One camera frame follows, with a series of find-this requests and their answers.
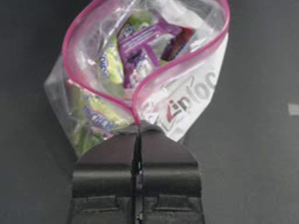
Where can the purple wrapped candy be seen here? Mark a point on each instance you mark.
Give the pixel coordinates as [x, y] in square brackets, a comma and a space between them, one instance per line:
[147, 38]
[136, 70]

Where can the clear bag with pink zip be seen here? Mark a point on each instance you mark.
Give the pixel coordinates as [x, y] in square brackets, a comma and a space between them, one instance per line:
[194, 87]

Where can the dark red wrapped candy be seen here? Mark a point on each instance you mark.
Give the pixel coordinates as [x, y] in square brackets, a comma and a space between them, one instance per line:
[176, 45]

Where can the green wrapped candy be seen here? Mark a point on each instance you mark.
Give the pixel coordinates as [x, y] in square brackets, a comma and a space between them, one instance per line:
[97, 116]
[111, 64]

